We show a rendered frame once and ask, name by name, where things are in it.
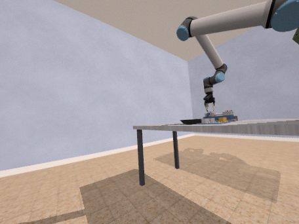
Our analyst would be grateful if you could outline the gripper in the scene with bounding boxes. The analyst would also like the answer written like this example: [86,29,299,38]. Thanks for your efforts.
[205,92,215,112]

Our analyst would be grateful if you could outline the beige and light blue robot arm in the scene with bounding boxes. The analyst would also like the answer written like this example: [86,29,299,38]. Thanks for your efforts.
[176,0,299,93]

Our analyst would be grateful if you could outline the yellow-orange block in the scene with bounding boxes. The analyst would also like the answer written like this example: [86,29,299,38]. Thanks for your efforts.
[218,117,227,122]

